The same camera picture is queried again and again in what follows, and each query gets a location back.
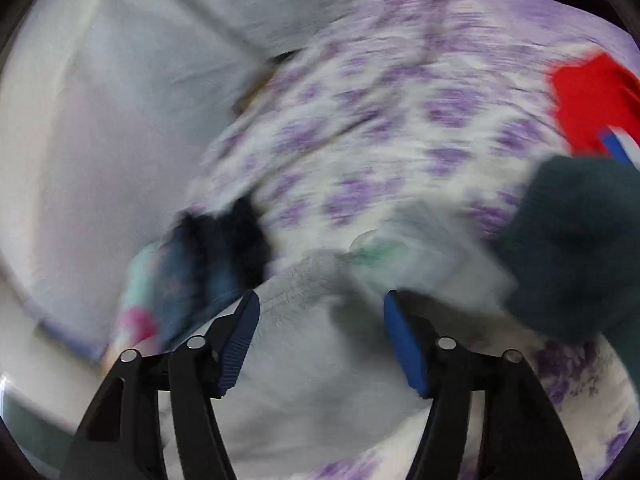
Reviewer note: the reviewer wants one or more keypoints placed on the dark teal fleece pants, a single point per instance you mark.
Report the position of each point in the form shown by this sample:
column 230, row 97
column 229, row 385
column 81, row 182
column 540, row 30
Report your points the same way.
column 573, row 248

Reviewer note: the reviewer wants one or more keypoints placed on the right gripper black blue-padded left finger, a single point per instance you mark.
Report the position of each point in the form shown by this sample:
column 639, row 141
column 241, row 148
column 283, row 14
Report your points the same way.
column 146, row 404

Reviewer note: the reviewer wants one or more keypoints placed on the grey fleece sweatpants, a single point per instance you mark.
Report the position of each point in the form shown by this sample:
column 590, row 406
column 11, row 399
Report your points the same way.
column 321, row 381

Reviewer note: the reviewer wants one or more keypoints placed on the floral pink teal blanket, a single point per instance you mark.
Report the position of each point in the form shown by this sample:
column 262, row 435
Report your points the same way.
column 136, row 325

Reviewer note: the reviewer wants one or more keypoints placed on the purple floral bedspread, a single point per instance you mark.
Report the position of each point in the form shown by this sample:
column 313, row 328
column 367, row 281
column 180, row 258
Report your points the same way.
column 442, row 101

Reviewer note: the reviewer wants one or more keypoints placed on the white lace headboard cover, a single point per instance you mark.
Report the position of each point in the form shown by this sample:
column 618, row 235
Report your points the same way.
column 106, row 108

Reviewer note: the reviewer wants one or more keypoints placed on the red garment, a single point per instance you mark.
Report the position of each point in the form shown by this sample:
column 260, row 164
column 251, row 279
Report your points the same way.
column 597, row 106

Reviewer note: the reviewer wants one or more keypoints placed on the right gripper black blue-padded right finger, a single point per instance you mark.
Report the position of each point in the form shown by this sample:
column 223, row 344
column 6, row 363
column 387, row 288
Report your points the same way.
column 496, row 399

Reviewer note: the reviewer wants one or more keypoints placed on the folded dark blue jeans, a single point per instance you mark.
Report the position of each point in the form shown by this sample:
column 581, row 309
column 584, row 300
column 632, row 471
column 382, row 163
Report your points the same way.
column 206, row 263

